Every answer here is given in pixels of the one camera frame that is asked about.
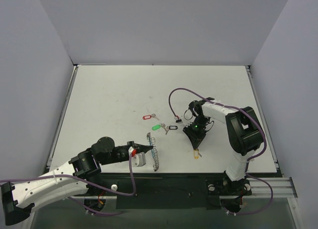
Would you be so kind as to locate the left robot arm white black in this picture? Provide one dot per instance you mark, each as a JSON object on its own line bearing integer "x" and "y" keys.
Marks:
{"x": 78, "y": 176}

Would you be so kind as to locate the aluminium rail frame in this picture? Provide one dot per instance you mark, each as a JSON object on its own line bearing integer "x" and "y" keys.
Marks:
{"x": 110, "y": 101}

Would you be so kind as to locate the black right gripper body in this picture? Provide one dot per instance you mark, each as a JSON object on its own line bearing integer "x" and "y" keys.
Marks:
{"x": 195, "y": 132}

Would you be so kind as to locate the black tag key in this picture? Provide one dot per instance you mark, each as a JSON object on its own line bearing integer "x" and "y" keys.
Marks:
{"x": 170, "y": 128}

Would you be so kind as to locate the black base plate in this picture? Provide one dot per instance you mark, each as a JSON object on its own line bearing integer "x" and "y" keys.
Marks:
{"x": 176, "y": 190}

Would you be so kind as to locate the yellow tag key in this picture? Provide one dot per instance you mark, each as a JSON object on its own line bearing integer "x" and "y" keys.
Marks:
{"x": 196, "y": 154}

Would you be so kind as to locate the red tag key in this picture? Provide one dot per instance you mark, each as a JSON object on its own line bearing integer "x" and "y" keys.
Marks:
{"x": 150, "y": 116}

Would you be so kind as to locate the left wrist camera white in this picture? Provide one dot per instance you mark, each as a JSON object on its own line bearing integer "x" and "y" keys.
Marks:
{"x": 137, "y": 159}

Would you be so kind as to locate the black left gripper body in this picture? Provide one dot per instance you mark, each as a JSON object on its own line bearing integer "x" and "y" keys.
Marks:
{"x": 135, "y": 148}

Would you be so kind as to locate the green tag key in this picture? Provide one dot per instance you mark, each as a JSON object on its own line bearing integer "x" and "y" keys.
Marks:
{"x": 158, "y": 126}

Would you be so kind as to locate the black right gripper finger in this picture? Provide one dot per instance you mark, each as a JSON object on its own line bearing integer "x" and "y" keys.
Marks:
{"x": 192, "y": 135}
{"x": 200, "y": 135}

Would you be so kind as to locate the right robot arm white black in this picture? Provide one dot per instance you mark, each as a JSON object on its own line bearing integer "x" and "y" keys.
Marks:
{"x": 244, "y": 133}

